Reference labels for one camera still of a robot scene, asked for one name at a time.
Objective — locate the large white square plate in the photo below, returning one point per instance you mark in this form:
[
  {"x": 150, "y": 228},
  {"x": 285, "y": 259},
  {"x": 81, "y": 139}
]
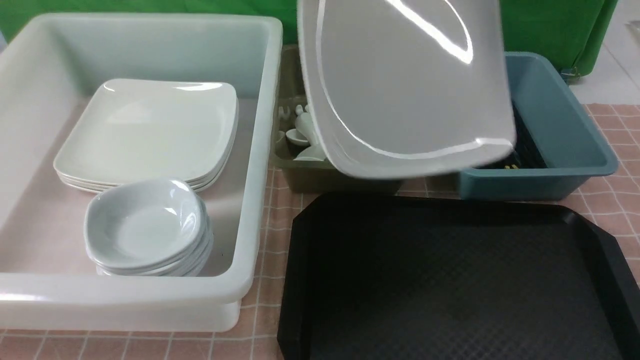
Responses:
[{"x": 401, "y": 89}]

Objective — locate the olive green plastic bin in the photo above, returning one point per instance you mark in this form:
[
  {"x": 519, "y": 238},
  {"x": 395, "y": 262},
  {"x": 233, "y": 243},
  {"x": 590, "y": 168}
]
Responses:
[{"x": 307, "y": 176}]

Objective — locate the pile of white spoons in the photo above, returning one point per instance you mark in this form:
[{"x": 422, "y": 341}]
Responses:
[{"x": 295, "y": 137}]

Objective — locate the black serving tray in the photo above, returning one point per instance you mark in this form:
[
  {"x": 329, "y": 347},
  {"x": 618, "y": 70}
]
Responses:
[{"x": 382, "y": 277}]

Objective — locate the stack of white square plates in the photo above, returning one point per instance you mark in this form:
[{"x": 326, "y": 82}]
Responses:
[{"x": 133, "y": 130}]

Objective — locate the stack of white bowls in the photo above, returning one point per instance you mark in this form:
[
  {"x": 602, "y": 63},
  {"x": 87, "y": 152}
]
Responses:
[{"x": 152, "y": 228}]

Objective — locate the pile of black chopsticks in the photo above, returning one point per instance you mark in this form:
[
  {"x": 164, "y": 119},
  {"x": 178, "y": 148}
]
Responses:
[{"x": 525, "y": 154}]

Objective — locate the blue plastic bin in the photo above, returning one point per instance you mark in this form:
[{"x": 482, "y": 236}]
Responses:
[{"x": 569, "y": 141}]

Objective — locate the large white plastic tub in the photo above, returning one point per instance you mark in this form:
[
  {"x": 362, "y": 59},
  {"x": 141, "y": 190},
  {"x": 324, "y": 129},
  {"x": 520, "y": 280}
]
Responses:
[{"x": 48, "y": 71}]

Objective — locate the pink checkered tablecloth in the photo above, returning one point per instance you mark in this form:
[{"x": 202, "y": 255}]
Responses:
[{"x": 610, "y": 202}]

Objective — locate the green backdrop cloth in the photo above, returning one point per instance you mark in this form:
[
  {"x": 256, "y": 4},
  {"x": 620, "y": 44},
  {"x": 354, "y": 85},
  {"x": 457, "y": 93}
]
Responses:
[{"x": 569, "y": 33}]

